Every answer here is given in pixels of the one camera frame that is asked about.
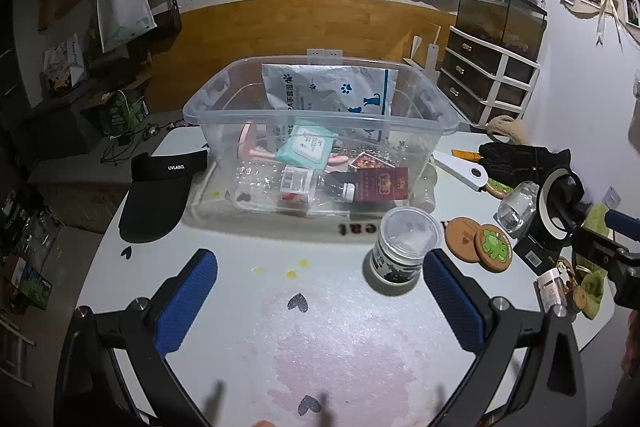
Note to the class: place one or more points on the white paw print bag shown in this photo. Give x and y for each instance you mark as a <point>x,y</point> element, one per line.
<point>325,87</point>

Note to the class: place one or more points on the small white bottle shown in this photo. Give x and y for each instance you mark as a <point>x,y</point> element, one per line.
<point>552,287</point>

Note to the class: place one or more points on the black sun visor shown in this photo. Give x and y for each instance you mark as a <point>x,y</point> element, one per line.
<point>155,202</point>

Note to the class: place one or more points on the black product card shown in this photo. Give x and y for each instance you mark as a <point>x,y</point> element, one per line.
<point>542,252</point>

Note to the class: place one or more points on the white wall socket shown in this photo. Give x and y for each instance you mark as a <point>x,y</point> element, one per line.
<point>325,53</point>

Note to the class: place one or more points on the wooden wall panel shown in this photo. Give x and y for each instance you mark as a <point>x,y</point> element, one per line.
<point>300,32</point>

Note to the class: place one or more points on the black tape roll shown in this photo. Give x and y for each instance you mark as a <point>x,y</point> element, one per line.
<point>545,207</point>

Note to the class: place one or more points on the glass terrarium tank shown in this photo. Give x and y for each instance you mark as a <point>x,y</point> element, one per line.
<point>500,17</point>

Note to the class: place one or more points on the dark red box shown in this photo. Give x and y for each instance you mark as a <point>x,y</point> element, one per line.
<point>382,184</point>

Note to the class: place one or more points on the white wooden rack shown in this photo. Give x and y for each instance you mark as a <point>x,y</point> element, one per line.
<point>425,52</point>

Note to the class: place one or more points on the printed snack bag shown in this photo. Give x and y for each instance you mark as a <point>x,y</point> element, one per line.
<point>62,62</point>

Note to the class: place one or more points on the white drawer cabinet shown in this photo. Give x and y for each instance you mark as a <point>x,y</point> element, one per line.
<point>487,77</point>

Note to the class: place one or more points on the plain cork coaster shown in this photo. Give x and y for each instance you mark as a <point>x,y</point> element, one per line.
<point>462,239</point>

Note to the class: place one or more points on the black gloves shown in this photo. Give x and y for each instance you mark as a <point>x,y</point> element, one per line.
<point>520,159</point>

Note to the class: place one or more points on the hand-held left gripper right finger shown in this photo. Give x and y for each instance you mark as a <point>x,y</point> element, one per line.
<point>452,307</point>

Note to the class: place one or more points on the teal wet wipes pack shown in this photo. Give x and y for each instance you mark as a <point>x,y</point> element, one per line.
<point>307,149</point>

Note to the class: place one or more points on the pink round stand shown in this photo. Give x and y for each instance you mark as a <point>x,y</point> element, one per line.
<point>245,142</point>

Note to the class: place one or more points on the white jar with clear lid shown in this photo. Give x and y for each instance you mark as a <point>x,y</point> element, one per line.
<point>400,252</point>

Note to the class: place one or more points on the green printed box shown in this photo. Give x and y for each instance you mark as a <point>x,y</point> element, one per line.
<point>125,109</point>

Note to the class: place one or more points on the printed cardboard box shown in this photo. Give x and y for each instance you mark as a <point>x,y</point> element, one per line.
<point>30,282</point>

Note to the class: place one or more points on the cork coaster with green print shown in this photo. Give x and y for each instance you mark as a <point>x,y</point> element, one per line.
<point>500,188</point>

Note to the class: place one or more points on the white flat opener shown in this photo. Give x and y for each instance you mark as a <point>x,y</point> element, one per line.
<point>460,169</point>

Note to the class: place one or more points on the orange utility knife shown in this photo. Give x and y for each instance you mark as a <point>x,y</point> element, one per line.
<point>462,153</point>

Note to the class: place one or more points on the green cloth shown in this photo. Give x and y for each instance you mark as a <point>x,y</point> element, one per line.
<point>592,284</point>

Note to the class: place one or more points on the green frog cork coaster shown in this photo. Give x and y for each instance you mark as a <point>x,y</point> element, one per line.
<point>495,247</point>

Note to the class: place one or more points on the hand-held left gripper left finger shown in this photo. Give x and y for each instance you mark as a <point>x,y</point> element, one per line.
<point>187,302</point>

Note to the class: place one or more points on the clear plastic storage container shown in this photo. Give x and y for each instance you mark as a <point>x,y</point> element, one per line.
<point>220,117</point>

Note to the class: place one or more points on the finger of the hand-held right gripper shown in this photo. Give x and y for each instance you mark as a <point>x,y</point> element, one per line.
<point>600,252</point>
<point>622,222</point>

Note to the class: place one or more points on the white tote bag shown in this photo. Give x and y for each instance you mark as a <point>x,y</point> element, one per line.
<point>122,7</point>

